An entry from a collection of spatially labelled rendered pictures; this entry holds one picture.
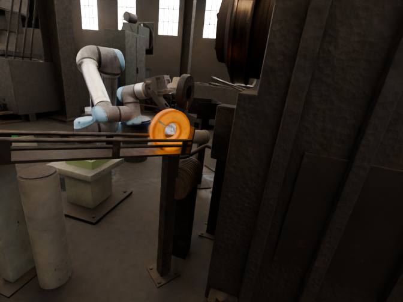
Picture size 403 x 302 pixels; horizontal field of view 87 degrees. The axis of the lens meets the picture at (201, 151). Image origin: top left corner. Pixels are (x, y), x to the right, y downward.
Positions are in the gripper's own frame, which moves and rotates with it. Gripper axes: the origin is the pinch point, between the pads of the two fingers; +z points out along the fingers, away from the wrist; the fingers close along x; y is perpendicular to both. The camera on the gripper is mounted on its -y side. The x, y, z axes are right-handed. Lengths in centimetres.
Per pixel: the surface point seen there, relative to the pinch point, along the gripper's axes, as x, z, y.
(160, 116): -29.5, 0.8, -7.9
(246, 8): -1.4, 29.5, 24.1
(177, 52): 1024, -416, 195
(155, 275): -29, -20, -81
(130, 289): -39, -27, -79
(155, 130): -31.2, -1.4, -12.1
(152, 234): -6, -35, -78
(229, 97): 255, -29, -22
